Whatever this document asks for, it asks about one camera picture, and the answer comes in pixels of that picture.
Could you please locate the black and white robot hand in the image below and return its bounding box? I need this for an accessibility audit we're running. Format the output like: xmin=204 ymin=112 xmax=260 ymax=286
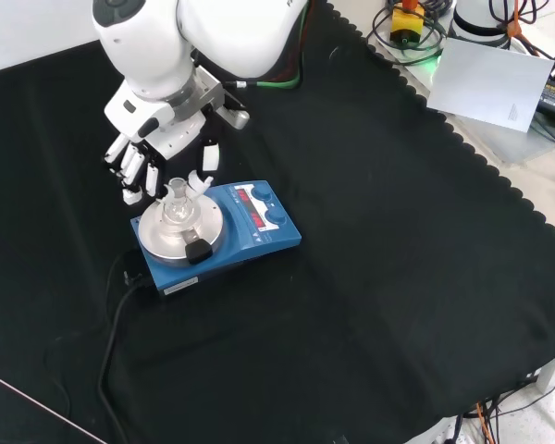
xmin=102 ymin=87 xmax=223 ymax=207

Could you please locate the clear glass round-bottom flask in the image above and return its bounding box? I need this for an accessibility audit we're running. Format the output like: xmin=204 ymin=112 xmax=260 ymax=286
xmin=159 ymin=178 xmax=201 ymax=228

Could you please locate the blue heater with steel plate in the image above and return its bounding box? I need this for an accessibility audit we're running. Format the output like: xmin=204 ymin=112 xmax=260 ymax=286
xmin=129 ymin=179 xmax=302 ymax=302

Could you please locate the black bench cloth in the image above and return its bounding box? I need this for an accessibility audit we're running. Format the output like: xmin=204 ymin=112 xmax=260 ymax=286
xmin=0 ymin=0 xmax=555 ymax=444

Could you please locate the yellow stop button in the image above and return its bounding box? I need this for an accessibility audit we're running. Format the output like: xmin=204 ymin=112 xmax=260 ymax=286
xmin=389 ymin=0 xmax=426 ymax=49

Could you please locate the thin metal rod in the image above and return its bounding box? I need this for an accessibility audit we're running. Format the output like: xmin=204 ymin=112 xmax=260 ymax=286
xmin=0 ymin=378 xmax=108 ymax=444

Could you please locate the pale board sheet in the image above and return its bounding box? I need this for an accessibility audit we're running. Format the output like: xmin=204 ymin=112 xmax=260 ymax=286
xmin=425 ymin=37 xmax=555 ymax=134

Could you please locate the white table leg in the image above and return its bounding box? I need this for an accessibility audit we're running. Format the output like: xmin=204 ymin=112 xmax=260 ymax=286
xmin=535 ymin=351 xmax=555 ymax=395

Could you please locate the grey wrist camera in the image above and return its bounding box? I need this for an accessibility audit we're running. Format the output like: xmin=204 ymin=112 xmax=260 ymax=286
xmin=211 ymin=91 xmax=253 ymax=131

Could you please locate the green cable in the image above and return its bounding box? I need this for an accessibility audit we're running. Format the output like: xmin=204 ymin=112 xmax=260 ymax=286
xmin=253 ymin=0 xmax=316 ymax=90

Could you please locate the thick black power cable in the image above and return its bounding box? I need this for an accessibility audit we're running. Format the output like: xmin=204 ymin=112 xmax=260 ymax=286
xmin=96 ymin=272 xmax=147 ymax=444

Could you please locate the black coiled cable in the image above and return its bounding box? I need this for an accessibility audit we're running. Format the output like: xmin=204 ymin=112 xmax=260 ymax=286
xmin=372 ymin=0 xmax=448 ymax=66

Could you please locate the orange cable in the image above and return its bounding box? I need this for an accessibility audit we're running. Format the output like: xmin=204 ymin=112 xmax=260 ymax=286
xmin=506 ymin=0 xmax=554 ymax=59

